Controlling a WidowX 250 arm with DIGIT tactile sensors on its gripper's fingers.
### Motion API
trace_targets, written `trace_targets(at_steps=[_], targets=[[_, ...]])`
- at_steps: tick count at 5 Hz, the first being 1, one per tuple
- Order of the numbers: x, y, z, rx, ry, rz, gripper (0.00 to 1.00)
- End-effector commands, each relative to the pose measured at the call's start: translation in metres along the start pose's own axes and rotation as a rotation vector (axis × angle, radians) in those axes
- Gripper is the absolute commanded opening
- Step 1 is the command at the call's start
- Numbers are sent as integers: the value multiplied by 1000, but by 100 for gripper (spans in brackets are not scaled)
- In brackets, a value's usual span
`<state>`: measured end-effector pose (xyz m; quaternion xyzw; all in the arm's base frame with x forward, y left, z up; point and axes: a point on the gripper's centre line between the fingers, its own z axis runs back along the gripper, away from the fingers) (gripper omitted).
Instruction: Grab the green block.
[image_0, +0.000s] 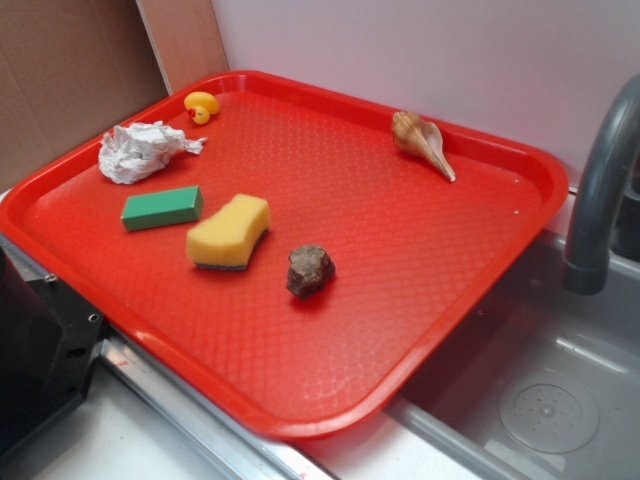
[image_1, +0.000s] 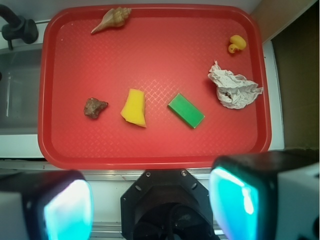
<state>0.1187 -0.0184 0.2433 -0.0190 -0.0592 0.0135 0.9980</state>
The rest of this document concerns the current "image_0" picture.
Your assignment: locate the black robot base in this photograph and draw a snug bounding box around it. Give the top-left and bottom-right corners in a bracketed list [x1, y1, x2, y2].
[1, 253, 106, 460]

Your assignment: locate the green rectangular block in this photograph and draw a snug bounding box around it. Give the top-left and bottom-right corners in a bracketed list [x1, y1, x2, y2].
[121, 186, 204, 231]

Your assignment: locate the red plastic tray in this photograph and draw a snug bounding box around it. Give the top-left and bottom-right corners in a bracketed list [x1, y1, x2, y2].
[1, 71, 568, 440]

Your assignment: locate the brown rock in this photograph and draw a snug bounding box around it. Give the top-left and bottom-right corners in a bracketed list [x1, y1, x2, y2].
[286, 244, 336, 300]

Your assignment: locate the yellow sponge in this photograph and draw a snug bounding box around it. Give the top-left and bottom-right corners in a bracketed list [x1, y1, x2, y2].
[186, 194, 271, 270]

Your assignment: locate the spiral seashell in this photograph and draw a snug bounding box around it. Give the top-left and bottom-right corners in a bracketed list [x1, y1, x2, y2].
[391, 111, 456, 183]

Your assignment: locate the yellow rubber duck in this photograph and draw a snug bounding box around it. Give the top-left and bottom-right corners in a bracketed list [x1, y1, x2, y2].
[183, 91, 220, 125]

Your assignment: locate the crumpled white paper towel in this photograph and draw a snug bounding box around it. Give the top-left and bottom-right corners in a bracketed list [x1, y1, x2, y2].
[98, 121, 207, 185]

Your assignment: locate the grey plastic sink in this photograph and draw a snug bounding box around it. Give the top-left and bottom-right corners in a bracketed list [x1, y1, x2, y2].
[300, 206, 639, 479]

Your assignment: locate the grey faucet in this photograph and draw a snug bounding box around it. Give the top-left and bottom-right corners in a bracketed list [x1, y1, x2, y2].
[562, 76, 639, 295]

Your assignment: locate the brown cardboard panel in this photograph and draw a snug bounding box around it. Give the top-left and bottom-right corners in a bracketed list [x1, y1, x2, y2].
[1, 1, 228, 190]

